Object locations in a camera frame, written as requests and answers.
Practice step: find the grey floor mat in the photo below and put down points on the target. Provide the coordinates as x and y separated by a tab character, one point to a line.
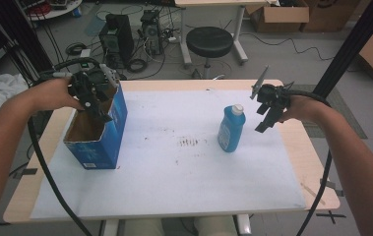
335	98

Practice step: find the dark metal rack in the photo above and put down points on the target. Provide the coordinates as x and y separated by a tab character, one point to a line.
7	36

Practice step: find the black aluminium post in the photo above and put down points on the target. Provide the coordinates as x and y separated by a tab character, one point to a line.
354	42

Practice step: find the white round table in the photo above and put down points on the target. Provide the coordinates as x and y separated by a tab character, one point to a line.
59	13

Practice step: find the large black computer tower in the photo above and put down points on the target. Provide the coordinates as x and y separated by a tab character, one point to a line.
116	39

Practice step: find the black tape strip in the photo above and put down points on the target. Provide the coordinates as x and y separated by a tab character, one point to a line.
26	171

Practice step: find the person's right hand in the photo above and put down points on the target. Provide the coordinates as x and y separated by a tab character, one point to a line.
303	108

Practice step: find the small black computer tower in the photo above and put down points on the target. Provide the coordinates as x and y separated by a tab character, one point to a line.
151	31

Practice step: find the open brown cardboard box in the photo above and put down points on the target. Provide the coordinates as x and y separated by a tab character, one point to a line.
279	14

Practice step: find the person's left hand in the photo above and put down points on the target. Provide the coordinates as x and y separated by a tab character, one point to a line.
54	95

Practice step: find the grey tape strip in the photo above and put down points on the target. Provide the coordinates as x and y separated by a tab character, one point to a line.
333	187

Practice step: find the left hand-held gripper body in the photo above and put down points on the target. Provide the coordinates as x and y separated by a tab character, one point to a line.
90	83

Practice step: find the light wooden table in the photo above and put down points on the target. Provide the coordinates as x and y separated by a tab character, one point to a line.
190	84

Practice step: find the white table mat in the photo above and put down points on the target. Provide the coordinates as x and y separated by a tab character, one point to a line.
174	177

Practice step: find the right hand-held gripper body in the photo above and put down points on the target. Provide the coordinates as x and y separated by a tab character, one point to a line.
274	95

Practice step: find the white frame wooden table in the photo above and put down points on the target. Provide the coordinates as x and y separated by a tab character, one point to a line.
213	2

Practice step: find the closed brown cardboard box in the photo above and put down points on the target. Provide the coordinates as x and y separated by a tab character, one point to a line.
331	13

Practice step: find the blue cardboard box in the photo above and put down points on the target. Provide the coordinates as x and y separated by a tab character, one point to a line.
100	150

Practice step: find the black round stool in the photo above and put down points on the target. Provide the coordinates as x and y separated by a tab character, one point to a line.
209	42

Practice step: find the blue bottle with white cap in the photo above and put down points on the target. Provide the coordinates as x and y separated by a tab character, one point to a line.
230	129

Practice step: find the blue cup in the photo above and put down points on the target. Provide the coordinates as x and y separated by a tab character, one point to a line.
76	12

